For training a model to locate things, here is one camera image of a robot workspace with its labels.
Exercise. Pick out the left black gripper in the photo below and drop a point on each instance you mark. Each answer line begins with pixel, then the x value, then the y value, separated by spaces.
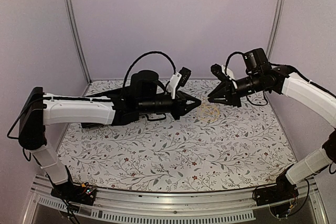
pixel 182 98

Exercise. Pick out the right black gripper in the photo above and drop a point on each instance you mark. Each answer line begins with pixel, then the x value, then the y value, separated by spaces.
pixel 233 99

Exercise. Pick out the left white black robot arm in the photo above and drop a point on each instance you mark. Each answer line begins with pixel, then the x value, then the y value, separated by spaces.
pixel 42 109

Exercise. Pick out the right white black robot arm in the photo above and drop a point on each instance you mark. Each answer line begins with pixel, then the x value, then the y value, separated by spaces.
pixel 286 80

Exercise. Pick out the floral tablecloth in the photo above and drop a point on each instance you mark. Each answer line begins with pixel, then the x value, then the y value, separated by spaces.
pixel 214 147

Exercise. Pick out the black three-compartment bin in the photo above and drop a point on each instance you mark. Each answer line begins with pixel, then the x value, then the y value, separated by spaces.
pixel 125 103

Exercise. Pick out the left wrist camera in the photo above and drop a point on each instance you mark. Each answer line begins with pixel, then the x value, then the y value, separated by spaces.
pixel 177 80

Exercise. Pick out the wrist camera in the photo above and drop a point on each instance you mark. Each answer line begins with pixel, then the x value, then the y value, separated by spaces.
pixel 222 73
pixel 177 80

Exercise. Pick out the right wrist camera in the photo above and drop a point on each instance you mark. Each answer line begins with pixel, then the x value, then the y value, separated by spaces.
pixel 222 73

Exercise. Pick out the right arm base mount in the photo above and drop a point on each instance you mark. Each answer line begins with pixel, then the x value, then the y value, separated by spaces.
pixel 275 195

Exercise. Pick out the right aluminium corner post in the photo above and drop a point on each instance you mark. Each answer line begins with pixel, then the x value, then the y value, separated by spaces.
pixel 275 27

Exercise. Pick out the aluminium front rail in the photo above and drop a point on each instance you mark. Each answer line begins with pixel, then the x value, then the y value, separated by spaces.
pixel 122 206

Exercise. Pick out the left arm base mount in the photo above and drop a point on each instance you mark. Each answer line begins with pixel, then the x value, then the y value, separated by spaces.
pixel 83 194

